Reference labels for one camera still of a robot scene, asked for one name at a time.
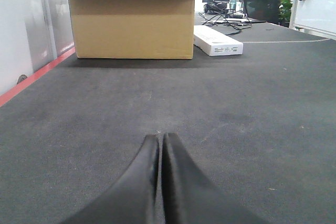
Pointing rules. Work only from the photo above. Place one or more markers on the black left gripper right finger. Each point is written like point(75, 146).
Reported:
point(189, 196)

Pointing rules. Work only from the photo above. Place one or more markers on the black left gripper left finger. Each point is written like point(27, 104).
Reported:
point(131, 198)

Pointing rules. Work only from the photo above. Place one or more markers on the long white product box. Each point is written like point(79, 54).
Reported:
point(214, 43)

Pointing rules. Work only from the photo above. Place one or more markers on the large open cardboard box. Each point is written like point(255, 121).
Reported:
point(133, 29)

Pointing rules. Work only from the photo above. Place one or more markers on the clear water bottle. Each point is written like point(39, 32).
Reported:
point(232, 4)

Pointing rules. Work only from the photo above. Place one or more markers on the black office chair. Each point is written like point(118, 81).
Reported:
point(264, 10)

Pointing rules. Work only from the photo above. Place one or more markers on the white whiteboard panel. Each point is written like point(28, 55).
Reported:
point(316, 17)

